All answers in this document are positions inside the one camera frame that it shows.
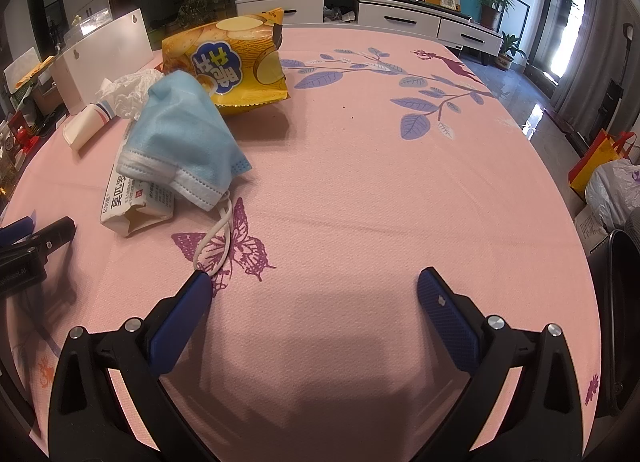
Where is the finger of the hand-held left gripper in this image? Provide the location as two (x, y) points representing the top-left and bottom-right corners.
(0, 216), (35, 246)
(20, 216), (77, 255)

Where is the green leafy plant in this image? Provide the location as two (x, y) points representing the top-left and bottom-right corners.
(177, 0), (226, 33)

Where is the brown cardboard box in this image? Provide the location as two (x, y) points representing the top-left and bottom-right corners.
(572, 204), (613, 253)

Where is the red toy figure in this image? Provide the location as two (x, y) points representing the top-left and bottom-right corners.
(14, 126), (40, 153)

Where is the blue face mask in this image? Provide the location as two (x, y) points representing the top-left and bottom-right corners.
(122, 69), (252, 275)

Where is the white plastic sack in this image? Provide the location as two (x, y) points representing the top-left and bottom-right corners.
(585, 158), (640, 233)

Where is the yellow chip bag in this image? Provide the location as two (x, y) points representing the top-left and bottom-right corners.
(161, 8), (291, 115)

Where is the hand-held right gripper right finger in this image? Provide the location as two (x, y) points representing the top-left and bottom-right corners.
(415, 267), (596, 462)

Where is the white wooden box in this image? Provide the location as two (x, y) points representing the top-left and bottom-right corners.
(50, 8), (154, 115)

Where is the white blue striped paper cup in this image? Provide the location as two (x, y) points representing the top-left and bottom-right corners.
(62, 101), (121, 149)

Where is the white crumpled plastic bag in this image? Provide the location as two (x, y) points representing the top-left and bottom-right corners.
(96, 69), (163, 120)

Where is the black stick vacuum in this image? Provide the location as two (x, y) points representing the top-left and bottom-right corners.
(597, 22), (636, 143)

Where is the small potted plant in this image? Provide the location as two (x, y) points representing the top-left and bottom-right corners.
(497, 32), (528, 72)

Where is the black trash bin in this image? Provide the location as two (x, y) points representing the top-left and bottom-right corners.
(589, 228), (640, 443)

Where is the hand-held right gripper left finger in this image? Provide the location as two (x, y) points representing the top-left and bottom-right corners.
(47, 269), (216, 462)

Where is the white paper carton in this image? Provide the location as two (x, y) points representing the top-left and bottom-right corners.
(100, 142), (176, 238)

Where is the grey curtain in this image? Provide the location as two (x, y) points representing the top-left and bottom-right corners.
(550, 0), (640, 148)

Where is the pink printed tablecloth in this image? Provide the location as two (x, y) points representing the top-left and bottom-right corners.
(0, 24), (601, 462)

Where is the white television cabinet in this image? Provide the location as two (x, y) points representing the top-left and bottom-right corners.
(234, 0), (503, 60)

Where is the cardboard box with pens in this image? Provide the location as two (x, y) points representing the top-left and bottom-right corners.
(30, 82), (68, 115)

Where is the yellow red shopping bag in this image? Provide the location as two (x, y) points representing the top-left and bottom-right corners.
(568, 129), (638, 200)

